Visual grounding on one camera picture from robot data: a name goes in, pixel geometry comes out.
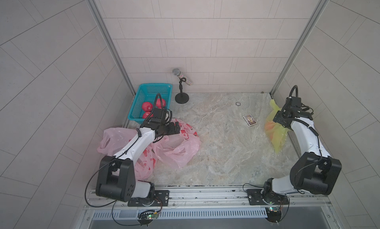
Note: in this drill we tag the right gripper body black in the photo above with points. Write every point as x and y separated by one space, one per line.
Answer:
281 114

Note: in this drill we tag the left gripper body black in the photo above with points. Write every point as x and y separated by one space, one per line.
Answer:
167 129

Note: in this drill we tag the yellow-green plastic bag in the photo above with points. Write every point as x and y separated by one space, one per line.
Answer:
276 133

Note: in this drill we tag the pink plastic bag back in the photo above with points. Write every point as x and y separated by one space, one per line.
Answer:
175 151

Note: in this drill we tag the pink plastic bag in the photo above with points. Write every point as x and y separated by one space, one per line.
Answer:
135 145
175 151

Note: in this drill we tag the red apple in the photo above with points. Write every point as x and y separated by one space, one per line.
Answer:
160 103
146 114
147 106

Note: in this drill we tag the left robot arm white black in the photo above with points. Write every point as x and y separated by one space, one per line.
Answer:
116 175

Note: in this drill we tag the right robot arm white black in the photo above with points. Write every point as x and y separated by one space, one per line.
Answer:
316 171

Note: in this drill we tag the microphone on black stand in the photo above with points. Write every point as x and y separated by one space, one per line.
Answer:
181 97

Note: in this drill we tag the playing card deck box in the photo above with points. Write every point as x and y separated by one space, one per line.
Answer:
250 120

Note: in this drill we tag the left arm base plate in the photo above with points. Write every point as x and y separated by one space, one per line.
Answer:
157 199

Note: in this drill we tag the aluminium rail frame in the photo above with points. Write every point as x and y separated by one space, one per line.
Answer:
210 207

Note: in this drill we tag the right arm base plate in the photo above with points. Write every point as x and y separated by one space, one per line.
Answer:
261 197

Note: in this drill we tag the left circuit board with cables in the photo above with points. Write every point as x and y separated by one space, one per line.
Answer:
146 217

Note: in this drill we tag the circuit board with cables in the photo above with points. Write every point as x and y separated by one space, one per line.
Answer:
146 217
274 214

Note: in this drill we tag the right circuit board with cables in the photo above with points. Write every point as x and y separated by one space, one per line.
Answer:
274 214

